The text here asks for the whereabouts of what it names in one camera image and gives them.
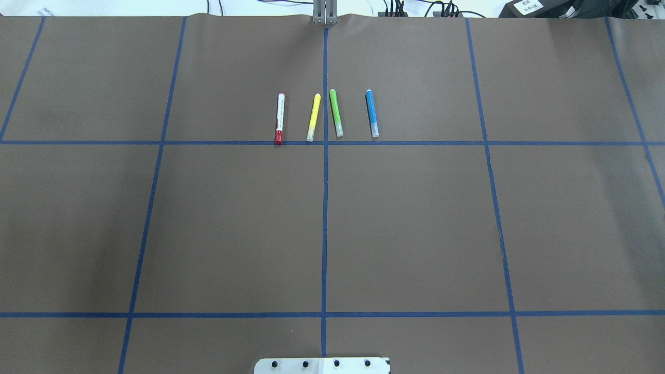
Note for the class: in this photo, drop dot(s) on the red and white marker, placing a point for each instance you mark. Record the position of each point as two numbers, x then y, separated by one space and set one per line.
279 117

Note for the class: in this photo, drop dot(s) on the blue marker pen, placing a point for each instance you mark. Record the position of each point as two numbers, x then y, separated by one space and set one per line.
371 109

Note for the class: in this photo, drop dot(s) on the yellow highlighter pen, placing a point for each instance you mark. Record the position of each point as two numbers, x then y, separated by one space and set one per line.
317 99

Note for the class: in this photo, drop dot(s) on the green highlighter pen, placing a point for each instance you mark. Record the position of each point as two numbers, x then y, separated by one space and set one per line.
334 103

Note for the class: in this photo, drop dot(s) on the brown paper table mat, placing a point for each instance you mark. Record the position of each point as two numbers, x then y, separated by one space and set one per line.
508 218

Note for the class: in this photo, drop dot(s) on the black power adapter box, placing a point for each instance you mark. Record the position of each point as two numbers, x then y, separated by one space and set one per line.
539 9

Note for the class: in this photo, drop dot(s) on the grey aluminium frame post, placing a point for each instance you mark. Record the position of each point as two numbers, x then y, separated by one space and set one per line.
325 12

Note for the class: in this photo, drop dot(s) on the white camera stand base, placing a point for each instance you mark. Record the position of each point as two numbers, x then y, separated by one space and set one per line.
324 365

